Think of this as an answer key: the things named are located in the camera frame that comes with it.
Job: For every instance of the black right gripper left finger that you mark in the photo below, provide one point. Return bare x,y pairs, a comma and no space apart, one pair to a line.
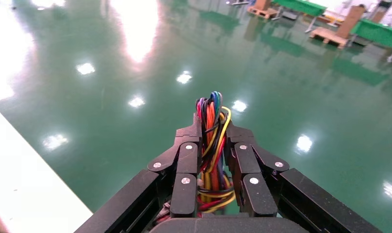
186,180

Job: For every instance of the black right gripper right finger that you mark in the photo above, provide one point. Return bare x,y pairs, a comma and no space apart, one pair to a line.
250,180

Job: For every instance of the wooden pallet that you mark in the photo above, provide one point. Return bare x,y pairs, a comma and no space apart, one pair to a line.
327,36
263,12

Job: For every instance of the green covered table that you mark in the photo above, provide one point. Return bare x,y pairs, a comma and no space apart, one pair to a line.
300,5
379,33

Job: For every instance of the upright brown cardboard box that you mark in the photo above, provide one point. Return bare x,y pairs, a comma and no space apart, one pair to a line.
350,21

